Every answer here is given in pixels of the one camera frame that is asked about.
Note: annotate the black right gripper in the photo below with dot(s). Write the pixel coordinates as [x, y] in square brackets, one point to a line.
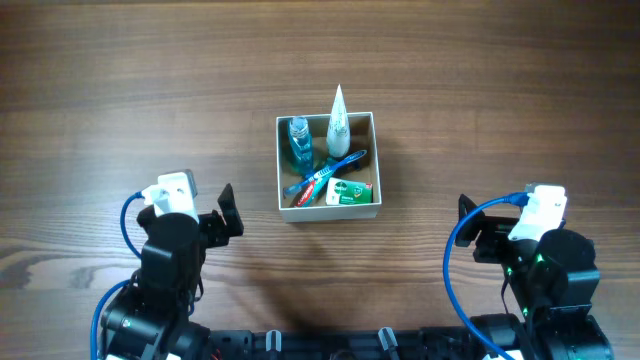
[489, 236]

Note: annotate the green soap box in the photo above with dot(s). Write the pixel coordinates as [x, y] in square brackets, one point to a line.
[347, 192]

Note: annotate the teal toothpaste tube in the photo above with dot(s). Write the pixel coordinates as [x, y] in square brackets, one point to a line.
[312, 190]

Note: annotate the blue mouthwash bottle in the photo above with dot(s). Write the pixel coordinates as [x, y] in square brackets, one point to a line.
[301, 144]

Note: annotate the white lotion tube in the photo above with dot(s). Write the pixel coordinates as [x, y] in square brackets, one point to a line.
[338, 132]

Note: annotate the blue white toothbrush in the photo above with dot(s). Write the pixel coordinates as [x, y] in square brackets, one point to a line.
[296, 188]

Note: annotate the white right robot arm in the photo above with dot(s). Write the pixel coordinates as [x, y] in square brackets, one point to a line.
[550, 270]

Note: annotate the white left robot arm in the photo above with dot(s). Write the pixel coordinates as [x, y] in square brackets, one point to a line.
[147, 316]

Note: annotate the white cardboard box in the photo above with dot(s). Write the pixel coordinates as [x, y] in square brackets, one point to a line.
[363, 137]

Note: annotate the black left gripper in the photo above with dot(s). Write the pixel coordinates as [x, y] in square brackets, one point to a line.
[214, 228]

